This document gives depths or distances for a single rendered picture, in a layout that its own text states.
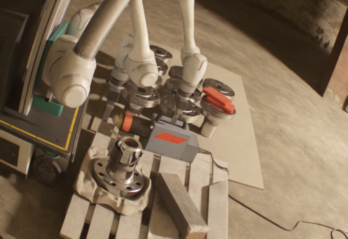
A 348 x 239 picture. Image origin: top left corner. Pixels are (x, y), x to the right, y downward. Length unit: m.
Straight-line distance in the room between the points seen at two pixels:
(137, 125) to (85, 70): 0.97
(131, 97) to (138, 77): 1.12
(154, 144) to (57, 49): 1.02
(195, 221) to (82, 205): 0.53
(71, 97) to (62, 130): 0.52
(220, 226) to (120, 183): 0.54
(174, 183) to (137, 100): 0.78
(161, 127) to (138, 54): 0.83
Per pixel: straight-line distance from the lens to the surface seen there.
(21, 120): 2.13
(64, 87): 1.66
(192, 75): 2.46
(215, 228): 2.23
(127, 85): 2.02
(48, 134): 2.10
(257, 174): 3.23
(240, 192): 2.95
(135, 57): 1.81
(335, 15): 11.69
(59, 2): 1.94
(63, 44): 1.85
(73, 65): 1.67
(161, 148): 2.63
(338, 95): 6.33
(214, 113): 3.20
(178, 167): 2.62
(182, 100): 2.51
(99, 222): 1.98
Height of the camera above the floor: 1.46
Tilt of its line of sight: 25 degrees down
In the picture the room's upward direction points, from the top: 24 degrees clockwise
